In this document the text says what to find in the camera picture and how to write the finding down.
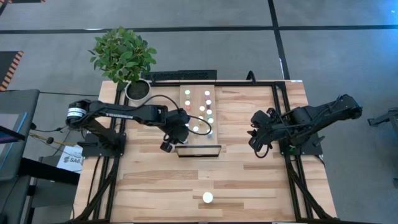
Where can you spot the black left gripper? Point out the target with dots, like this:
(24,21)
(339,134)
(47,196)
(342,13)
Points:
(178,123)

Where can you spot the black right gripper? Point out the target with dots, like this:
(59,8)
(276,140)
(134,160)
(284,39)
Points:
(264,119)

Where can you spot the pink-filled vial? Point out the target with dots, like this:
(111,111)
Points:
(187,103)

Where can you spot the light blue medicine bottle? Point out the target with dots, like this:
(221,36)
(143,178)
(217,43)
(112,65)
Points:
(211,120)

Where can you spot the teal medicine bottle white tablets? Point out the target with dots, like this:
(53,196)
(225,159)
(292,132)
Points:
(209,112)

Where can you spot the pink medicine bottle white cap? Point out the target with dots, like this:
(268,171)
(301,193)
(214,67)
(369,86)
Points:
(207,93)

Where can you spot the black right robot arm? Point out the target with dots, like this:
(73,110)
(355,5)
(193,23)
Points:
(326,112)

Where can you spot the large orange medicine bottle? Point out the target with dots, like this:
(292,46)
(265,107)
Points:
(207,197)

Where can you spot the black perforated panel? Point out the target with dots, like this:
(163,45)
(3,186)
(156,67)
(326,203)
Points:
(180,75)

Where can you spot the white plant pot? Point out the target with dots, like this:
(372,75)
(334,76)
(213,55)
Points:
(138,90)

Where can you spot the green leafy plant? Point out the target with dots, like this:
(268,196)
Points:
(122,56)

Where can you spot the white printed paper sheet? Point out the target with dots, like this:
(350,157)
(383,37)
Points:
(70,160)

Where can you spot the grey chair base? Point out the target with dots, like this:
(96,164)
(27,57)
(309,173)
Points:
(388,116)

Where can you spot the grey side cart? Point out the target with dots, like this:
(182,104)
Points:
(28,102)

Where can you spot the black orange striped mat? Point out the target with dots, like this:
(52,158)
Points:
(7,67)

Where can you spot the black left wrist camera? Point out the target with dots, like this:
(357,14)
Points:
(167,147)

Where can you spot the black table frame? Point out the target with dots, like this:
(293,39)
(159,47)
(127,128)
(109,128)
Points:
(242,83)

